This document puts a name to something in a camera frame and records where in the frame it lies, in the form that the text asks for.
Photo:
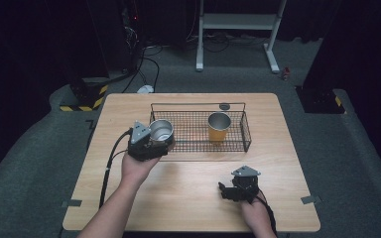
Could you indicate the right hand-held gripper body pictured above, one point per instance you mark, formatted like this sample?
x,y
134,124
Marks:
x,y
246,188

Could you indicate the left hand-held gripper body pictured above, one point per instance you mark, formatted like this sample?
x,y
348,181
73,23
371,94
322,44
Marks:
x,y
139,145

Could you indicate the silver metal cup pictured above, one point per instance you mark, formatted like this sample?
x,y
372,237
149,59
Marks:
x,y
161,130

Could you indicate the orange cup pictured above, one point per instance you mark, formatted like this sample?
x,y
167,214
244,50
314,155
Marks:
x,y
219,132

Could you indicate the person's left hand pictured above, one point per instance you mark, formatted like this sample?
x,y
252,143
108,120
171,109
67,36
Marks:
x,y
135,172

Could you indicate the person's right hand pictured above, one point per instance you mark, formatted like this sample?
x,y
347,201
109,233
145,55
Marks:
x,y
258,216

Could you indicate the white power adapter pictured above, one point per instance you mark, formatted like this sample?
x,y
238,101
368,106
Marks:
x,y
145,89

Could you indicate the grey tape strip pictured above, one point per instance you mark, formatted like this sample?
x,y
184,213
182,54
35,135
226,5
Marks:
x,y
311,199
72,203

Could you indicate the grey round table grommet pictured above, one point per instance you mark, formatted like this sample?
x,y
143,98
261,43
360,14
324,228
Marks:
x,y
224,106

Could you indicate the black yellow striped base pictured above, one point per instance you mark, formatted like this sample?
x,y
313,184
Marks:
x,y
86,95
320,100

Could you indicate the dark computer tower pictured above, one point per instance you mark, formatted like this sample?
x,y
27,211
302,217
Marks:
x,y
119,33

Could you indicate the small red floor object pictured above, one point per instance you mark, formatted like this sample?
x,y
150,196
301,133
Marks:
x,y
286,73

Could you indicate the white metal stand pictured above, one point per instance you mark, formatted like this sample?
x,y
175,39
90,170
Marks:
x,y
238,21

